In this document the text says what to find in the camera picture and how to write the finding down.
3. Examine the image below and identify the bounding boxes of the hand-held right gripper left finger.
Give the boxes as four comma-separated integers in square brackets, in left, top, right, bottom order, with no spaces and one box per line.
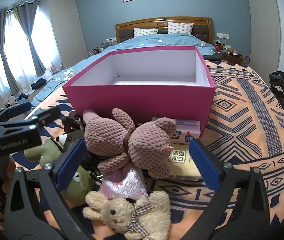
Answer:
[3,139,95,240]

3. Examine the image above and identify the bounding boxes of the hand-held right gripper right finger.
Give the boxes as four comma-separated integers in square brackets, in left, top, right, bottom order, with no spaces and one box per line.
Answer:
[189,138,273,240]

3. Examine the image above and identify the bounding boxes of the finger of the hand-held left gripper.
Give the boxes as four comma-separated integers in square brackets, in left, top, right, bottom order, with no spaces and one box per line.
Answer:
[0,101,32,125]
[0,106,62,133]

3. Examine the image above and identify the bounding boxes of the yellow tissue packet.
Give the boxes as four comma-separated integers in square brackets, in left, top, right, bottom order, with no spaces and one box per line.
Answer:
[167,144,203,182]

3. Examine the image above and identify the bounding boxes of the green frog plush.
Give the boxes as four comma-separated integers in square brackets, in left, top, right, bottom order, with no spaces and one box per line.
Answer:
[23,139,95,203]

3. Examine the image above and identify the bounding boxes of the brown raccoon plush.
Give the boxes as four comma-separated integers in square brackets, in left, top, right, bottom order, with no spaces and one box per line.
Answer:
[57,110,87,150]

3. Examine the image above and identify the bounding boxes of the white tissue packet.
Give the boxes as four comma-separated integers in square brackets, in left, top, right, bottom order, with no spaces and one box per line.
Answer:
[151,117,201,145]

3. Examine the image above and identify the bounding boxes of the pink crochet bear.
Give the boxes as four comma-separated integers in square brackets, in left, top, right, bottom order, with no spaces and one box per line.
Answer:
[83,107,177,179]

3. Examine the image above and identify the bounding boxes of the pink brocade pouch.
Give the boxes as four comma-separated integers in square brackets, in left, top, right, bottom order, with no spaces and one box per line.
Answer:
[100,167,149,200]

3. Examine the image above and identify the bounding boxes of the cream plush toy plaid bow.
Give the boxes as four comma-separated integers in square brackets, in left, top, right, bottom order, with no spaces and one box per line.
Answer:
[82,191,171,240]

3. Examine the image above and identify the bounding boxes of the pink cardboard box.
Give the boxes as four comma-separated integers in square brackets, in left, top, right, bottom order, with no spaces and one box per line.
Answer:
[63,46,216,138]

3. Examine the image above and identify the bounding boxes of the black cloth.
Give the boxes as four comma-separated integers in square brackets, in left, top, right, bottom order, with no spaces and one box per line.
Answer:
[31,79,48,90]

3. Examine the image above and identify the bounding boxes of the grey blue curtain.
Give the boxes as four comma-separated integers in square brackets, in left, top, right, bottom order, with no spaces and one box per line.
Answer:
[0,11,20,95]
[13,0,47,77]

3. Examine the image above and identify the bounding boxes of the white sheer curtain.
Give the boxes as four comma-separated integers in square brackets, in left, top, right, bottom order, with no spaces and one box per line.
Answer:
[0,7,60,98]

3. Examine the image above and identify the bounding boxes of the camouflage clothes pile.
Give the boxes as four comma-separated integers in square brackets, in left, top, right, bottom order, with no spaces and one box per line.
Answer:
[269,71,284,115]

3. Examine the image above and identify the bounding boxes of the dark folded clothes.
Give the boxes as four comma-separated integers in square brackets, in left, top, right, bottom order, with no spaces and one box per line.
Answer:
[203,51,228,62]

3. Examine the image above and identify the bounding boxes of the wooden nightstand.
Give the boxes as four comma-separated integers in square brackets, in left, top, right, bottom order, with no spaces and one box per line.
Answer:
[225,51,250,67]

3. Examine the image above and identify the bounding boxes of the white dotted pillow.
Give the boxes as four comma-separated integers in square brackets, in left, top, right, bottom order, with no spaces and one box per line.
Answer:
[133,28,159,37]
[167,22,194,34]

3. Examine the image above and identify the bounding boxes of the blue floral duvet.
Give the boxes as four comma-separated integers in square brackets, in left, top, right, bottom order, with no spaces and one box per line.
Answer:
[31,32,228,105]

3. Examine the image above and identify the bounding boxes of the wooden bed headboard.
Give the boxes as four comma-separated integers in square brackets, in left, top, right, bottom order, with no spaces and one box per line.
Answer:
[115,17,213,45]

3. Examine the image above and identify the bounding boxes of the beige wardrobe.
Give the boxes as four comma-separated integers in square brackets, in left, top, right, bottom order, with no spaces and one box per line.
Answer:
[244,0,282,72]

